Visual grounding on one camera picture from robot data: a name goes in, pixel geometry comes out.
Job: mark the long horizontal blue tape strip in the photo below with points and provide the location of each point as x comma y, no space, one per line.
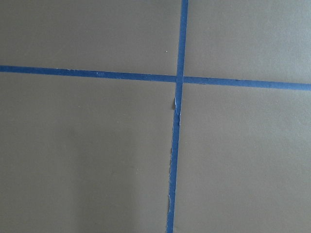
155,77

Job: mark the brown paper table cover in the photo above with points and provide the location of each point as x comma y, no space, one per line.
92,155

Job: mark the long vertical blue tape strip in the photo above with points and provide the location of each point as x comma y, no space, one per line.
177,114

